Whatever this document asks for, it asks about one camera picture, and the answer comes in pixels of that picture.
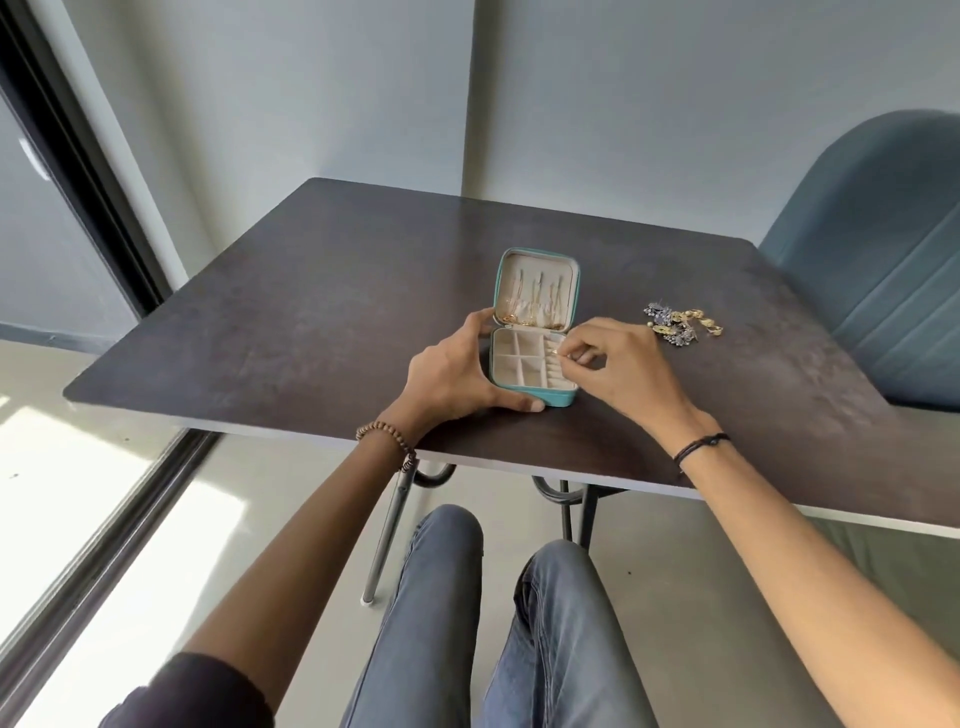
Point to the gold dangle earring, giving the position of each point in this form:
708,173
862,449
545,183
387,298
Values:
517,304
557,307
538,300

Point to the gold twisted earring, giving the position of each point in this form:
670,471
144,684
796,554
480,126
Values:
712,328
697,314

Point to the black window frame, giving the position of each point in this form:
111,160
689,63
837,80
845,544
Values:
82,172

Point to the person's left forearm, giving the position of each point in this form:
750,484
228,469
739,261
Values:
300,555

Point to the grey jeans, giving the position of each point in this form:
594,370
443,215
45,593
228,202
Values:
427,637

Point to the gold oval earring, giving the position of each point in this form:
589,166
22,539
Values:
663,328

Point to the person's right thumb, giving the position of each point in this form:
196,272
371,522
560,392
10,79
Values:
574,355

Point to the person's right forearm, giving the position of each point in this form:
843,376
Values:
810,585

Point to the silver metal table leg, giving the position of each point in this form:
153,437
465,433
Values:
386,540

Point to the blue upholstered chair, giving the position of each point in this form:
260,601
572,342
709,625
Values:
877,255

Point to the teal jewelry box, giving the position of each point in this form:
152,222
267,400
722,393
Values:
534,300

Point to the black sleeve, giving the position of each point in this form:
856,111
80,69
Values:
195,697

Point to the person's right hand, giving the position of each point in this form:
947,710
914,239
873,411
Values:
637,375

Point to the black metal table frame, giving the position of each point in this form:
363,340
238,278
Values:
570,502

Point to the person's left thumb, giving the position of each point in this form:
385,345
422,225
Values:
517,403

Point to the person's left hand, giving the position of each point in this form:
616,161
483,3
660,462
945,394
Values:
442,379

